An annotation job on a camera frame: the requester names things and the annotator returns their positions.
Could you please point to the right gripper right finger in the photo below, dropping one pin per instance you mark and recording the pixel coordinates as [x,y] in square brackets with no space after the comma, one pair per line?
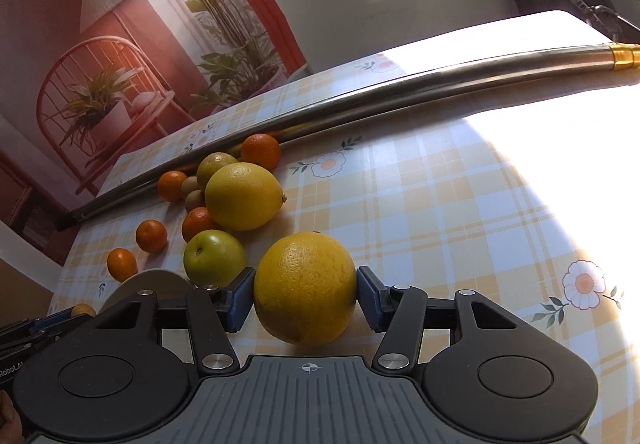
[402,313]

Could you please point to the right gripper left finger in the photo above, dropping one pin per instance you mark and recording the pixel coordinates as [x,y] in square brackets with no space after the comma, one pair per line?
[209,314]

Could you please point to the green apple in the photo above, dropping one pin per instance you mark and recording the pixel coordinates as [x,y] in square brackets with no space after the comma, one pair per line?
[213,258]

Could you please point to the mandarin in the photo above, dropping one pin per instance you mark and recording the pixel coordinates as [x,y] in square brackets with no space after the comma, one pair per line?
[261,149]
[151,236]
[121,264]
[169,186]
[196,221]

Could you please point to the large orange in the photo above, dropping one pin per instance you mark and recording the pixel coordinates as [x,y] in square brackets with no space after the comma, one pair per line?
[305,289]

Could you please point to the brown kiwi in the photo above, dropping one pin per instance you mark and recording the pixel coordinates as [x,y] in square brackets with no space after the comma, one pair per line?
[189,186]
[194,200]

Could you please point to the large yellow lemon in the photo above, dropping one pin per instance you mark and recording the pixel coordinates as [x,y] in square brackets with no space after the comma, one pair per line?
[243,196]

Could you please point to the yellow-green citrus fruit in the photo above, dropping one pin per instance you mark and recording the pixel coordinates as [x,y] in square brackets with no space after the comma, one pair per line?
[210,165]

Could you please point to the person left hand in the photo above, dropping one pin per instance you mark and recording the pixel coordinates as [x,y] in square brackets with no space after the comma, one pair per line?
[11,431]

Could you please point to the plaid floral tablecloth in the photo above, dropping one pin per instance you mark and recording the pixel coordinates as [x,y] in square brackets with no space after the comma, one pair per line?
[528,194]

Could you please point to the long metal pole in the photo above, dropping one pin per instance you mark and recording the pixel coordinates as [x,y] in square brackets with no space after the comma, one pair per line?
[429,86]

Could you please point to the printed room backdrop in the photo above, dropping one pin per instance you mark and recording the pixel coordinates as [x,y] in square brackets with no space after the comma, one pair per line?
[85,82]

